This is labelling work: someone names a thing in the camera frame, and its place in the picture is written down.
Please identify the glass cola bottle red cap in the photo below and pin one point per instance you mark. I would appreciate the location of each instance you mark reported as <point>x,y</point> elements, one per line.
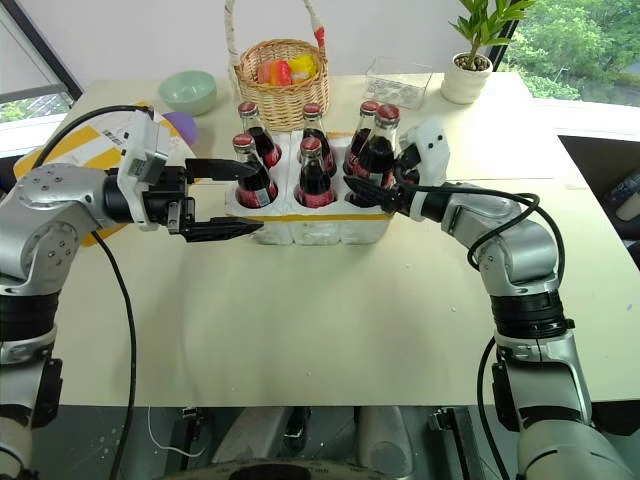
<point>314,185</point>
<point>313,134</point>
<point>377,155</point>
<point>357,150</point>
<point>257,192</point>
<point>265,145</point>

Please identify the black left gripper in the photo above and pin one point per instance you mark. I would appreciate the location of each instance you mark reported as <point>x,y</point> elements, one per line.
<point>167,200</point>

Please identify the white foam bottle crate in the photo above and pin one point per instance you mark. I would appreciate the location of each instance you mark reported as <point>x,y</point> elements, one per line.
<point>285,165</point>

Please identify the clear plastic box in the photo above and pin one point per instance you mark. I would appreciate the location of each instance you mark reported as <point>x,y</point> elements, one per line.
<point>395,90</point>

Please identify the pink orange toy fruit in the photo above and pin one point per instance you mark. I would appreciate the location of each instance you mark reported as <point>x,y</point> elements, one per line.
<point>274,72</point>

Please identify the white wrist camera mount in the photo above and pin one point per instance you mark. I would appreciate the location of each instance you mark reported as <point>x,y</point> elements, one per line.
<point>432,155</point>
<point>145,135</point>

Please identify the purple round bowl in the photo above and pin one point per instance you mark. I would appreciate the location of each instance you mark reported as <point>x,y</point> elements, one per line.
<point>182,125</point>

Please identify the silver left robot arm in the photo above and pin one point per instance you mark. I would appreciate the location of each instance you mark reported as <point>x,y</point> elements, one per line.
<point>45,210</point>

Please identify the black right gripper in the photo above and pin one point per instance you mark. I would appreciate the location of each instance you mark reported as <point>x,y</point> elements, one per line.
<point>404,200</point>

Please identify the black window frame bar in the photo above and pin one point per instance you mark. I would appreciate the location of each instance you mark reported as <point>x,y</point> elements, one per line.
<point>45,50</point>

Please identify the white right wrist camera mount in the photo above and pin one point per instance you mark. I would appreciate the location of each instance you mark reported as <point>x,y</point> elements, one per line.
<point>432,155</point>

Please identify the pale green bowl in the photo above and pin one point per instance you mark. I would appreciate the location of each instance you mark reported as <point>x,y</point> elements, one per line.
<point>187,100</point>

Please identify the green leafy plant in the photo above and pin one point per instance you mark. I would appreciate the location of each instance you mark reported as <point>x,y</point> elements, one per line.
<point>482,25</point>

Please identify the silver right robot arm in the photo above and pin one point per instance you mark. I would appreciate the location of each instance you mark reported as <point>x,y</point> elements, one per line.
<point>520,250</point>

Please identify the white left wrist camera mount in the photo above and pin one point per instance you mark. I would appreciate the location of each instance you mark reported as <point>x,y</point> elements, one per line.
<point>145,135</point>

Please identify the white ribbed plant pot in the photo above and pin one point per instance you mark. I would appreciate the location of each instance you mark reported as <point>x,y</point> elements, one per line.
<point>462,85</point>

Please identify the yellow toy fruit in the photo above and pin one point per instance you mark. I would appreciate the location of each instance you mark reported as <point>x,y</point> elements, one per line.
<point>304,66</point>

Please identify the grey rounded shape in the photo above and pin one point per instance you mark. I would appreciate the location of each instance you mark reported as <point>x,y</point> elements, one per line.
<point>255,435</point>
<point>385,440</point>

